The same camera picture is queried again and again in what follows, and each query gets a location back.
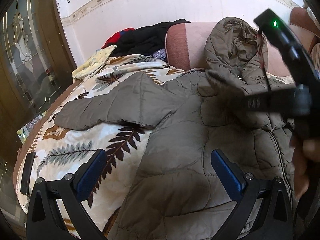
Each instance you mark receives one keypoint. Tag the wooden stained-glass door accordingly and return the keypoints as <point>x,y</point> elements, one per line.
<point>36,66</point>

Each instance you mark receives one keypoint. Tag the person's right hand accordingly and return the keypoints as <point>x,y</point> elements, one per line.
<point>303,152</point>

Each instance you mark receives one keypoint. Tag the cream leaf-pattern fleece blanket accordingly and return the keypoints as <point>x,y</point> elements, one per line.
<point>61,150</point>

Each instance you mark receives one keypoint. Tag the black phone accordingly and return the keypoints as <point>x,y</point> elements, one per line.
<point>24,189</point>

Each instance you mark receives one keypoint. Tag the pink quilted bolster pillow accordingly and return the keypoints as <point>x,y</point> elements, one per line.
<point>197,45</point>

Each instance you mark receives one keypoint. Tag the brown woven bed cover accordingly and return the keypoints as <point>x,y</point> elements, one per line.
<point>34,132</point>

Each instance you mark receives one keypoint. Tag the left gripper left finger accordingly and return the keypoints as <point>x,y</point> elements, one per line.
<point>44,219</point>

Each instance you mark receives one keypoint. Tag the colourful floor mat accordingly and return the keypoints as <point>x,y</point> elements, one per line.
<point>24,132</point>

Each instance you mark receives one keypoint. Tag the purple patterned item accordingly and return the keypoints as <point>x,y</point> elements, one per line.
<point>160,54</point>

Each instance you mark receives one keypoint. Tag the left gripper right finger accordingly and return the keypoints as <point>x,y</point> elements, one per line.
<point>274,219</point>

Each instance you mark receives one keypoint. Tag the red garment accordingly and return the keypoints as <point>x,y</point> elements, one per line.
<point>115,37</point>

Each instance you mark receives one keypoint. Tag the yellow patterned cloth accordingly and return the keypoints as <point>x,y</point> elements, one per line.
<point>94,64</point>

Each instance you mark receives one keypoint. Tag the black garment pile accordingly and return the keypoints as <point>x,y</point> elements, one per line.
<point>144,40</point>

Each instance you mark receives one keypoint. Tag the olive quilted hooded jacket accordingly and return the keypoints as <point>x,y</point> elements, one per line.
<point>176,193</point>

